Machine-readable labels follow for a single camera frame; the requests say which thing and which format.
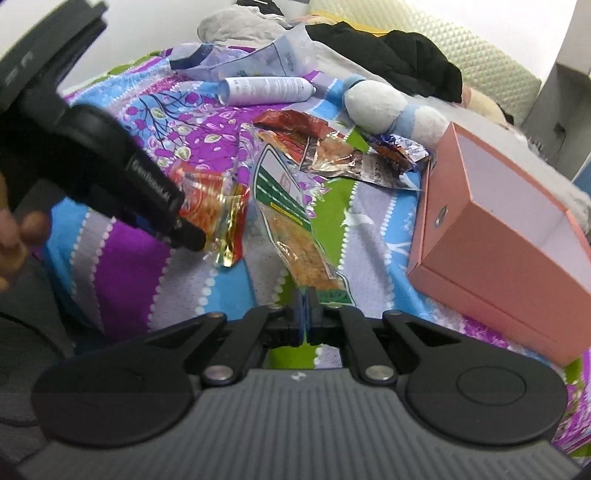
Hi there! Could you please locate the green white snack packet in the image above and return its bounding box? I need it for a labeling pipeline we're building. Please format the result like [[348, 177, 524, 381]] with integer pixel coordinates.
[[252, 143, 353, 305]]

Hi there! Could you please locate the red orange snack packet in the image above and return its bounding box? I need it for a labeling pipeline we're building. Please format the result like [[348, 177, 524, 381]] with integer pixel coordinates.
[[170, 161, 250, 268]]

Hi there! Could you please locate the black clothing pile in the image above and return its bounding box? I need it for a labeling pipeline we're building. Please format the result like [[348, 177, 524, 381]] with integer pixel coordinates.
[[307, 22, 464, 103]]

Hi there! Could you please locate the clear plastic zip bag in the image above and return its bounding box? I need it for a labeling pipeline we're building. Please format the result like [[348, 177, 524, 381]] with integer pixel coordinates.
[[167, 26, 318, 82]]

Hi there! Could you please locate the beige pillow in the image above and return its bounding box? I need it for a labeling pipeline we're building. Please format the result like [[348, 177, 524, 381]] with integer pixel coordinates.
[[462, 85, 509, 125]]

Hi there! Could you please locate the blue silver snack packet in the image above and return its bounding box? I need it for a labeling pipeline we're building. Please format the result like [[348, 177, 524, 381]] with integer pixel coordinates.
[[363, 133, 431, 175]]

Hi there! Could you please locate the white spray can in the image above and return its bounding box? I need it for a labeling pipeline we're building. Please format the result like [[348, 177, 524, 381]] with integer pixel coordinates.
[[216, 77, 315, 106]]

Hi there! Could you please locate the white blue plush toy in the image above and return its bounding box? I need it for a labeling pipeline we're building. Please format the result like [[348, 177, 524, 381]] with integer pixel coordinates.
[[342, 76, 449, 146]]

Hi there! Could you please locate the colourful floral bed sheet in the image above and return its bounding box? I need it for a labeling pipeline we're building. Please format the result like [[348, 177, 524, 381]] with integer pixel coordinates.
[[43, 43, 591, 458]]

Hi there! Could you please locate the white wardrobe cabinet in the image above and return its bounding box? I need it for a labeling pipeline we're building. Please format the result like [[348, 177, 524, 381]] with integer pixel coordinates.
[[522, 1, 590, 180]]

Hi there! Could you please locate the brown clear snack packet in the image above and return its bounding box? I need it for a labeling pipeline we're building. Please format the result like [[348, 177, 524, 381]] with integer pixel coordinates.
[[257, 130, 420, 191]]

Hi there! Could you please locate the red crumpled snack packet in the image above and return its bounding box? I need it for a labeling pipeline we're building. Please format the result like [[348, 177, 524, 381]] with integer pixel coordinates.
[[253, 110, 334, 139]]

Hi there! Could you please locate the grey blanket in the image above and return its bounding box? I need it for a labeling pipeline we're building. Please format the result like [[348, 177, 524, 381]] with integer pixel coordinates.
[[197, 5, 352, 52]]

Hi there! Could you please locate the cream quilted headboard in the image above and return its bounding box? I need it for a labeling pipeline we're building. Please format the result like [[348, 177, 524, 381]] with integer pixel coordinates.
[[310, 1, 542, 125]]

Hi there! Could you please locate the pink cardboard box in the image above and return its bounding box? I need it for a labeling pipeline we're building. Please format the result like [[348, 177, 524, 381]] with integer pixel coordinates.
[[408, 123, 590, 366]]

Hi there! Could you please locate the person's left hand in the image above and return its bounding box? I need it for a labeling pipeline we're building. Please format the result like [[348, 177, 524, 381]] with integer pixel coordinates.
[[0, 176, 51, 292]]

